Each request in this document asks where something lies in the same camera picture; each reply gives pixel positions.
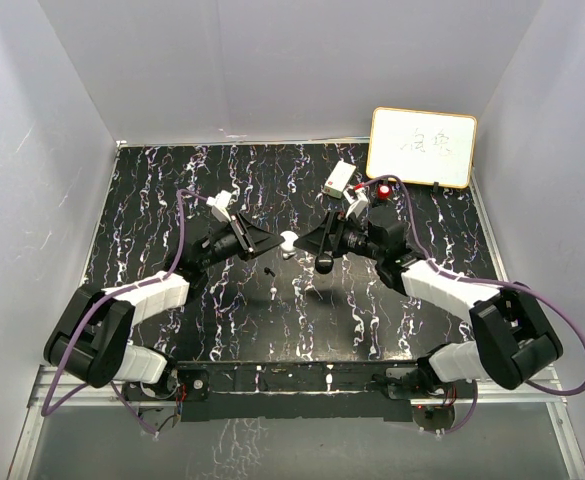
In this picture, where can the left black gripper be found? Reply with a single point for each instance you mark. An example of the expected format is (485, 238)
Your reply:
(267, 241)

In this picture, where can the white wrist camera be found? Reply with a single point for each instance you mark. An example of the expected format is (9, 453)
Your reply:
(357, 200)
(219, 206)

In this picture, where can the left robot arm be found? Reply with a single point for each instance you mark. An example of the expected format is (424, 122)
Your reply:
(91, 339)

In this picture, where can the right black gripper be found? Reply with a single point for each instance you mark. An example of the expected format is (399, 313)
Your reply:
(312, 242)

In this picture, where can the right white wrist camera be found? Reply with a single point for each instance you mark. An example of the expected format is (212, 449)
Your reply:
(357, 200)

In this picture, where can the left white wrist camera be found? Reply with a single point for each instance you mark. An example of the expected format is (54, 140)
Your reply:
(219, 206)

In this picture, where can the black earbud charging case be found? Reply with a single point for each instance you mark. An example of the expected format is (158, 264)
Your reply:
(324, 263)

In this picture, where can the white earbud charging case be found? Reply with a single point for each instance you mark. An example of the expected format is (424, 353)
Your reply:
(288, 244)

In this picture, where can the red emergency button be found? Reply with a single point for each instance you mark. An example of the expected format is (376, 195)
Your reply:
(384, 192)

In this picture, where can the white cardboard box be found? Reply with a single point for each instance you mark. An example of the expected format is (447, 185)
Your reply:
(338, 180)

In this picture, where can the white board yellow frame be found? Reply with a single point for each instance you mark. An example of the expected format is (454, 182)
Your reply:
(422, 147)

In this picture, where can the black front mounting bar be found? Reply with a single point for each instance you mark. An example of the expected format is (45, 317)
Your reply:
(225, 390)

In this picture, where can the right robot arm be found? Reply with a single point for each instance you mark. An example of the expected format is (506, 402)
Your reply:
(513, 339)

